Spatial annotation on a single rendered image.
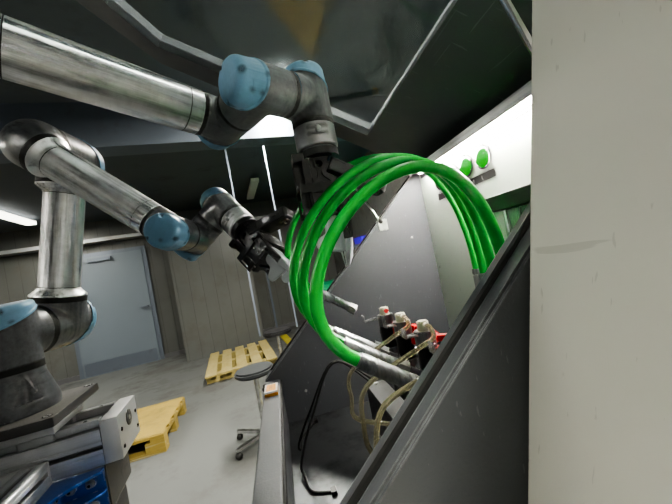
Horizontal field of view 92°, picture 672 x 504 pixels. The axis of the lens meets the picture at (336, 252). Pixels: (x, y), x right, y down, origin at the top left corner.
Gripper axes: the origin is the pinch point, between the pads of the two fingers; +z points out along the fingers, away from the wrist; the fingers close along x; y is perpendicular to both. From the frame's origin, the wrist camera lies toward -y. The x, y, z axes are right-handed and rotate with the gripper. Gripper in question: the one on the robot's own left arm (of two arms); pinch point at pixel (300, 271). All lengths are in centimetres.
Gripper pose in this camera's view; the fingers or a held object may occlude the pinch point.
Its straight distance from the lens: 70.5
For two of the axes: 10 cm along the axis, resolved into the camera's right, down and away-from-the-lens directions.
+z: 6.8, 5.8, -4.5
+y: -5.8, 8.0, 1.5
